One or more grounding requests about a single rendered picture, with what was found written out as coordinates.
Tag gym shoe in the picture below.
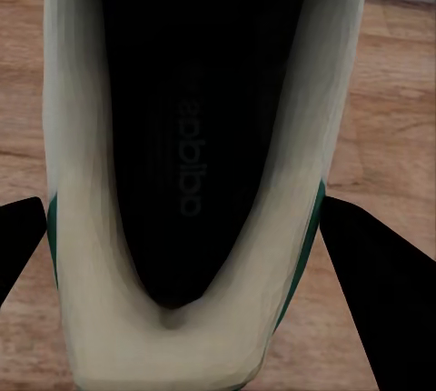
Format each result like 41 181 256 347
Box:
42 0 364 391

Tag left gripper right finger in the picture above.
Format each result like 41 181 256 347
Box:
319 196 436 391

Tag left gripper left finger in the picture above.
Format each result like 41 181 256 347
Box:
0 196 47 305

